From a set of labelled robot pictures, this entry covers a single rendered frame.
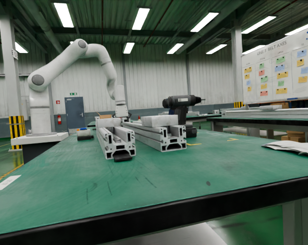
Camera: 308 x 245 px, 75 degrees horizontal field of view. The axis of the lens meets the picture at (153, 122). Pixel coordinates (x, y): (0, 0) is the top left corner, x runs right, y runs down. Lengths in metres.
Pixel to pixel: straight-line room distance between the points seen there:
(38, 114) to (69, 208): 1.21
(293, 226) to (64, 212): 0.54
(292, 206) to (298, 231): 0.07
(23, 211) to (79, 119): 12.05
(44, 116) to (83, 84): 11.05
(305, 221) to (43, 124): 1.43
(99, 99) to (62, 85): 2.12
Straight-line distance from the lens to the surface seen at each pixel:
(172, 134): 0.78
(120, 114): 1.67
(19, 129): 7.67
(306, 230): 0.69
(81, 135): 1.30
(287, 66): 3.87
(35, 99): 1.55
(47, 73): 1.55
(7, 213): 0.41
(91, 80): 12.59
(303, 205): 0.66
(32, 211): 0.39
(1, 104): 13.41
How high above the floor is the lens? 0.92
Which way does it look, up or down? 3 degrees down
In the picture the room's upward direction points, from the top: 4 degrees counter-clockwise
